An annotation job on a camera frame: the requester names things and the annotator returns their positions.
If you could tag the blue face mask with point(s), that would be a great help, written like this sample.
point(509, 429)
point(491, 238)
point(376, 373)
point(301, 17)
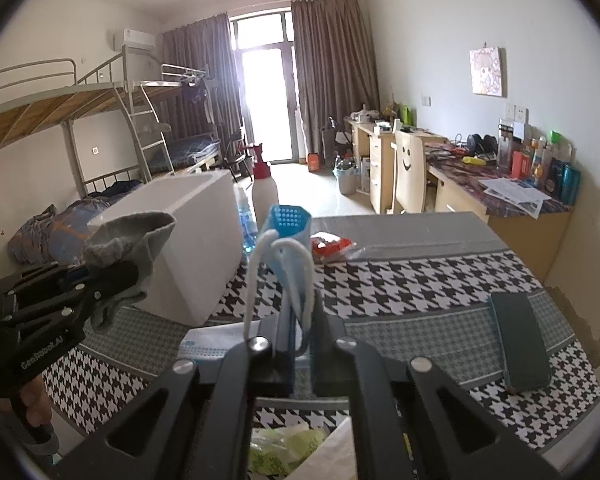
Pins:
point(261, 287)

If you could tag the red snack wrapper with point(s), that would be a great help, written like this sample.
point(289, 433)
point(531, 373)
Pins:
point(329, 247)

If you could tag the white air conditioner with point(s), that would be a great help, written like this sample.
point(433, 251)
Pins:
point(134, 39)

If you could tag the blue perforated cup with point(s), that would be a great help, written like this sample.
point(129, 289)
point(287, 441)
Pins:
point(290, 222)

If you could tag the wall picture canvas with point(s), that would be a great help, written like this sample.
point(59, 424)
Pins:
point(486, 72)

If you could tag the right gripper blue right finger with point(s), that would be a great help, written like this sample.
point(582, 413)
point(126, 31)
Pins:
point(410, 420)

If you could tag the white waste bin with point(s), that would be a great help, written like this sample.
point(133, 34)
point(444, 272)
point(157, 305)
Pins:
point(348, 180)

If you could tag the orange bag on floor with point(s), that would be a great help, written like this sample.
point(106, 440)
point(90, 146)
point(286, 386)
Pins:
point(313, 161)

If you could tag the person's left hand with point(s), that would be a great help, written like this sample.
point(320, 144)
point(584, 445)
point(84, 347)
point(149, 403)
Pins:
point(38, 407)

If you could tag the black folding chair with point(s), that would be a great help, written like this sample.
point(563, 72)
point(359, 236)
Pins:
point(235, 158)

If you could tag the metal bunk bed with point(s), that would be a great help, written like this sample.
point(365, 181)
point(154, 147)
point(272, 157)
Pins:
point(109, 117)

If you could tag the brown curtain left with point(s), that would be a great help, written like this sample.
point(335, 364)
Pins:
point(210, 101)

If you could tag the white red-capped squeeze bottle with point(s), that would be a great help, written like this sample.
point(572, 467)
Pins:
point(264, 189)

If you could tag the white paper towel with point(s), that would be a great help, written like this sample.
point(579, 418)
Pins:
point(334, 459)

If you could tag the teal bottle on desk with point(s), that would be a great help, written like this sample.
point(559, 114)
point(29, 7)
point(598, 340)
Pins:
point(571, 179)

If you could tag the wooden desk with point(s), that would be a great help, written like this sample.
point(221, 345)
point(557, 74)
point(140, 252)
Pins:
point(446, 184)

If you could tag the brown curtain right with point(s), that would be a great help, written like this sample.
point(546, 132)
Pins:
point(335, 62)

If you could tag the houndstooth tablecloth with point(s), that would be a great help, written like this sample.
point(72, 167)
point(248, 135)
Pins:
point(414, 286)

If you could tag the green tissue pack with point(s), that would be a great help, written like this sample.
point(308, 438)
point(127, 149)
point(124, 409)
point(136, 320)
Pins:
point(279, 451)

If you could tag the white foam box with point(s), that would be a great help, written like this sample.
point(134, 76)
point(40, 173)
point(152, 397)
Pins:
point(204, 250)

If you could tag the papers on desk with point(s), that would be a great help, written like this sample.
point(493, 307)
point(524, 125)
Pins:
point(517, 193)

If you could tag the brown curtain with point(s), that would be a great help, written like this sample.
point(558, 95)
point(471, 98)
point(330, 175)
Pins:
point(335, 62)
point(210, 101)

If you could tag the dark smartphone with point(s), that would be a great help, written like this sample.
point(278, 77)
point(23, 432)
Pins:
point(526, 366)

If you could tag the blue patterned quilt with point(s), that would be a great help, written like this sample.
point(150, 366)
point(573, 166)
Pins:
point(54, 235)

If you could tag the wooden smiley chair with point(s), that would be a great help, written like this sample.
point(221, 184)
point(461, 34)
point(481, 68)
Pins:
point(411, 174)

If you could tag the grey sock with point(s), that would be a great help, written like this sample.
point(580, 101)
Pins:
point(136, 239)

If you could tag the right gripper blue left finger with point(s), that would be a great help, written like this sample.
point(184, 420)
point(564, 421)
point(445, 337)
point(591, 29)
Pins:
point(194, 421)

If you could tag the blue liquid bottle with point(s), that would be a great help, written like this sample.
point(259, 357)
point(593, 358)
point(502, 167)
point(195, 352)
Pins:
point(249, 226)

